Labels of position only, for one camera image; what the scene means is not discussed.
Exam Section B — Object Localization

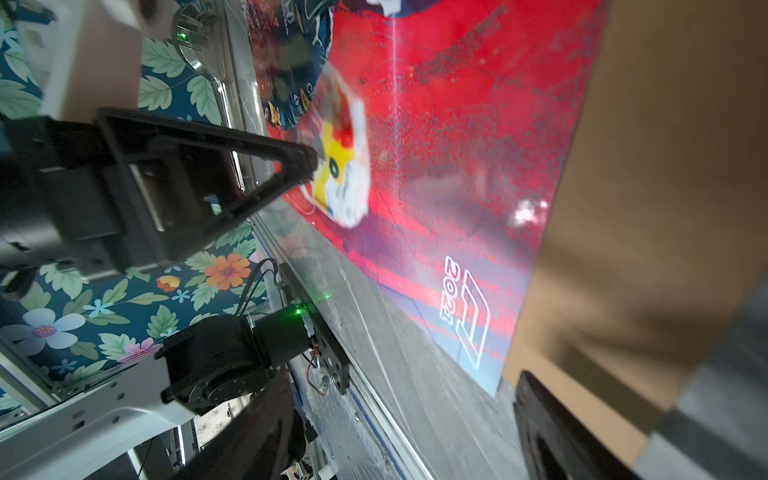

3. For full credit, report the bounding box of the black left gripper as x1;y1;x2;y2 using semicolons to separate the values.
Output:
1;109;318;281

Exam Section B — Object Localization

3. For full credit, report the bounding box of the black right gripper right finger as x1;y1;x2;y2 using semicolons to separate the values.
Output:
514;370;638;480

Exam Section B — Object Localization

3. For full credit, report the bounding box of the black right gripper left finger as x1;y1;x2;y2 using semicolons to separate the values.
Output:
174;368;306;480

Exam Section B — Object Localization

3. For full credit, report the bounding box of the red printed photo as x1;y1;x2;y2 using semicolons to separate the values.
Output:
245;1;608;394

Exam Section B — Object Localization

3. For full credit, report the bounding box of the brown backing board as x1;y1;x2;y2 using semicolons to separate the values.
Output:
504;1;767;467

